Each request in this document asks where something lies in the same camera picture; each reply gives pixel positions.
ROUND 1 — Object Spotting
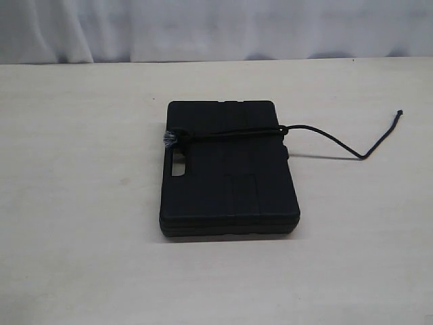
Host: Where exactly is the black cord with loop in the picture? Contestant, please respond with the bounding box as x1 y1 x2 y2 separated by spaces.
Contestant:
162 108 405 160

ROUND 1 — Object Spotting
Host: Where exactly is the white backdrop curtain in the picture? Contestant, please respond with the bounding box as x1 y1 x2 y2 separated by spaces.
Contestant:
1 1 432 64

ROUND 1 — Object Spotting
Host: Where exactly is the black plastic carrying case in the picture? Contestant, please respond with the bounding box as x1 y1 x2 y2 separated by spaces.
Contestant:
160 100 300 237

